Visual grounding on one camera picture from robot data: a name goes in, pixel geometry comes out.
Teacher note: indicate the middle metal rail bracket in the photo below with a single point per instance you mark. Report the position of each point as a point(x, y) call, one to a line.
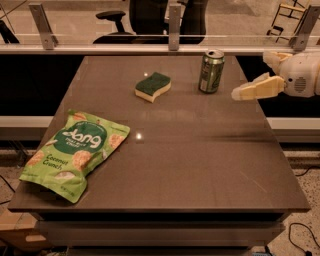
point(174, 26)

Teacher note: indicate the wooden stool frame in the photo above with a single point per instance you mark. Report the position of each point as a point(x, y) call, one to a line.
point(287, 19)

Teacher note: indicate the green coconut crunch snack bag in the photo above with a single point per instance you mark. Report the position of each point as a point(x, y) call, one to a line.
point(63, 162)

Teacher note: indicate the black office chair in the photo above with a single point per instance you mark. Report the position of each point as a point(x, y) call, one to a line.
point(147, 20)

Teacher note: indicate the left metal rail bracket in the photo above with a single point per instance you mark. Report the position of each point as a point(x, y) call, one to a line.
point(48, 39)

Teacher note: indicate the green soda can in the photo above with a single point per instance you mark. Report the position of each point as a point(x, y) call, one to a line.
point(211, 71)

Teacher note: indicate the metal rail bracket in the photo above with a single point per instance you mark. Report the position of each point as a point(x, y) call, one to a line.
point(174, 26)
point(301, 37)
point(48, 39)

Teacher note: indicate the green and yellow sponge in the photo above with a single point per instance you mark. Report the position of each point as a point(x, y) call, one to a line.
point(153, 86)

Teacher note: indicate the right metal rail bracket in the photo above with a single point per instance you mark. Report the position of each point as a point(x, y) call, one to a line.
point(301, 37)

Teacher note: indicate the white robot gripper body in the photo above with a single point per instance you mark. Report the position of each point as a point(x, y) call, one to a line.
point(297, 75)

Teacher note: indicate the cardboard box under table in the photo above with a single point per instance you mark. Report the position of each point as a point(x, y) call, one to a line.
point(18, 230)

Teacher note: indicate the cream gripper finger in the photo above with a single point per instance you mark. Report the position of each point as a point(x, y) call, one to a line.
point(264, 86)
point(275, 59)

